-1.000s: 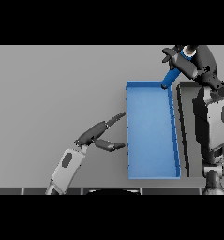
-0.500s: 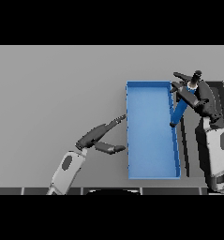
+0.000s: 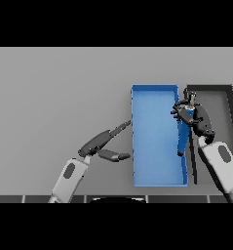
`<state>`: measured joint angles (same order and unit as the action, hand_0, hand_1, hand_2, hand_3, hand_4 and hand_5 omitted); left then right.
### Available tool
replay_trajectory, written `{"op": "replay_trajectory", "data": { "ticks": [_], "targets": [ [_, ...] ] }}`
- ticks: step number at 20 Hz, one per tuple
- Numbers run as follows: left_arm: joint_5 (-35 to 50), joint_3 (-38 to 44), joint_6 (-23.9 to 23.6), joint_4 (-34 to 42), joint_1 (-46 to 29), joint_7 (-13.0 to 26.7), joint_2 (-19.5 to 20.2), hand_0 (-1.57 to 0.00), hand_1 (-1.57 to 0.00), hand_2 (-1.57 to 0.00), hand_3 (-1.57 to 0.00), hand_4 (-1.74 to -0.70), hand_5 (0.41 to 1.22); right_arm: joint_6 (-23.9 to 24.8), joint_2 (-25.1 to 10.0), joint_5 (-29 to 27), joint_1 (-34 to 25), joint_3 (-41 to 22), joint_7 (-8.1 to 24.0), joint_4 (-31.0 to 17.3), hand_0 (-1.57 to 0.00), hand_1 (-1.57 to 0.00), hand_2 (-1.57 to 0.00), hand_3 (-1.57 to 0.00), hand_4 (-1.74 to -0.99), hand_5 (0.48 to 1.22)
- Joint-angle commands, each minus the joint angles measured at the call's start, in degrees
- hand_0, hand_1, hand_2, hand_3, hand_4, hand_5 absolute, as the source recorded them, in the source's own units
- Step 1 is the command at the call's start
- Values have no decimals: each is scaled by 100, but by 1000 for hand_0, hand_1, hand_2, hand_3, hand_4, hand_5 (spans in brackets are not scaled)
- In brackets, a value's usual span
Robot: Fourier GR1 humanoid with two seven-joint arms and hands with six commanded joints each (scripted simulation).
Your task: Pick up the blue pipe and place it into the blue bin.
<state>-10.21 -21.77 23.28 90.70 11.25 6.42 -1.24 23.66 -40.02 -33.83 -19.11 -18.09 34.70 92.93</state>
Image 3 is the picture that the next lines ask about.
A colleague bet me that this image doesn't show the dark strip with pale lines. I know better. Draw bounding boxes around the dark strip with pale lines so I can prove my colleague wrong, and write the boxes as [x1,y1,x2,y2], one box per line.
[0,194,229,204]

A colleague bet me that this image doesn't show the blue pipe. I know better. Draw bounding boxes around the blue pipe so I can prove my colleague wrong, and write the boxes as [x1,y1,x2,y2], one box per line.
[175,91,198,158]

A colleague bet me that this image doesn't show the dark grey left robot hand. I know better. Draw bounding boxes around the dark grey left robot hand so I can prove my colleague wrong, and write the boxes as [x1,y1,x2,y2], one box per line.
[77,119,133,162]

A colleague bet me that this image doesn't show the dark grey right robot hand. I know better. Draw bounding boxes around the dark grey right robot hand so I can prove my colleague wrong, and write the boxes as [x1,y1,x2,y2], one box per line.
[170,99,216,146]

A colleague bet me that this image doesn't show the blue bin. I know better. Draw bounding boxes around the blue bin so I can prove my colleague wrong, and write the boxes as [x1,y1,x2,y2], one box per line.
[130,83,189,188]

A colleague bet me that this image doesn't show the dark grey bin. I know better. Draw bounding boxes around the dark grey bin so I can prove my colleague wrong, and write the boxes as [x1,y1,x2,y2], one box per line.
[183,84,233,186]

